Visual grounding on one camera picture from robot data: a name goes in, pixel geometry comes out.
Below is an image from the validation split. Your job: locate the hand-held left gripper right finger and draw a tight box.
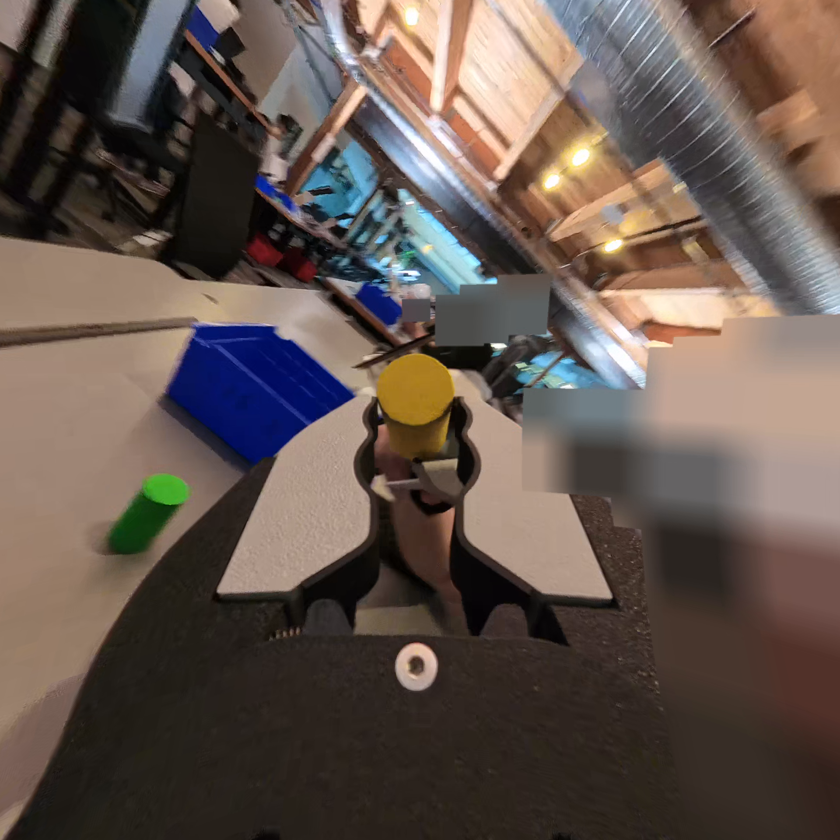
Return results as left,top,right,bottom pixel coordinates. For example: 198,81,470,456
451,395,616,624

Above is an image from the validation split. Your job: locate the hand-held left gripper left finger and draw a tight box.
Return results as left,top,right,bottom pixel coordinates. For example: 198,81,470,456
215,394,383,624

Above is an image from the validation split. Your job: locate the yellow cylinder block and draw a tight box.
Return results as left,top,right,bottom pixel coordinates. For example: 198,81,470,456
376,354,455,460

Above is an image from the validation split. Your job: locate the blue plastic bin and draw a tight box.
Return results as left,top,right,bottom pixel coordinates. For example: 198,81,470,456
164,322,357,465

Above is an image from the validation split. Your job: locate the green cylinder block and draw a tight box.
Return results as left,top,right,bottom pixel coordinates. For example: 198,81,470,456
107,474,191,556

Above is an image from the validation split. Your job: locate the person's right forearm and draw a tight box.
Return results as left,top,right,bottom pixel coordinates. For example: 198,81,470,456
381,502,463,611

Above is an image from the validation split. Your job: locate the small blue storage bin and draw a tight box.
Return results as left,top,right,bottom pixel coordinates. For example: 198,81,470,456
356,282,403,326

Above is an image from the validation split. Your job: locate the black partition panel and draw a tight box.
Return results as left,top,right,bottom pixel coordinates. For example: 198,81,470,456
172,115,258,278

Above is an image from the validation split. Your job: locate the silver spiral air duct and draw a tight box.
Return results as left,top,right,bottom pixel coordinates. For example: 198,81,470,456
545,0,840,316

